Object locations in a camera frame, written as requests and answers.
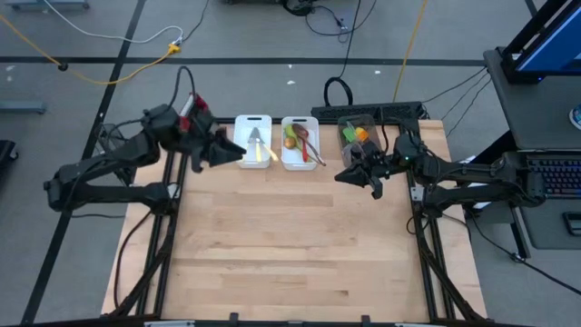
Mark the white plastic bin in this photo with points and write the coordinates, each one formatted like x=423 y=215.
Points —
x=313 y=125
x=243 y=131

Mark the black backlit keyboard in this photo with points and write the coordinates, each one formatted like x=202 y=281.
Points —
x=560 y=177

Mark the red silicone spoon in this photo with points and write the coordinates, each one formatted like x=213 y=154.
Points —
x=304 y=152

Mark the computer monitor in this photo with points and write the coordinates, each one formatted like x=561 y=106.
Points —
x=554 y=45

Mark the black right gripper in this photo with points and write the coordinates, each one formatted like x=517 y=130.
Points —
x=383 y=165

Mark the round blue white object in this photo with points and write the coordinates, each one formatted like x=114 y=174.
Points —
x=577 y=117

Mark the grey computer desk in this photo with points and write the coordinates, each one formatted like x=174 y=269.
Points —
x=535 y=113

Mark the smoky transparent plastic bin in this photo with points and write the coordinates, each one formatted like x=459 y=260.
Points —
x=374 y=129

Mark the black caster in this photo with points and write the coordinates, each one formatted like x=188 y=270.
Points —
x=6 y=152

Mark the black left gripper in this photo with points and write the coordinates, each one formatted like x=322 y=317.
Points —
x=199 y=136

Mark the brown wooden spoon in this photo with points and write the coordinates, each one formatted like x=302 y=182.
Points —
x=300 y=130

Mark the white box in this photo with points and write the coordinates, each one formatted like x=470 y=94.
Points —
x=482 y=205

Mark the grey table foot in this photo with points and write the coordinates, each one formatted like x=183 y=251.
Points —
x=45 y=4
x=22 y=108

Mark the green silicone spoon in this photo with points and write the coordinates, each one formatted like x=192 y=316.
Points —
x=289 y=131

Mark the gold metal spoon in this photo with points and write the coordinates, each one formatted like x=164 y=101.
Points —
x=289 y=142

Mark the small black desk gadget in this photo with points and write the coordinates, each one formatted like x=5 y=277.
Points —
x=573 y=223

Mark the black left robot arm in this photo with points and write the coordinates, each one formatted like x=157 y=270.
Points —
x=113 y=163

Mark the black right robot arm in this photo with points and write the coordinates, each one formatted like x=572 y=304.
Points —
x=472 y=177

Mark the red and steel box grater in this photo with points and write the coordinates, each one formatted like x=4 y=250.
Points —
x=199 y=105

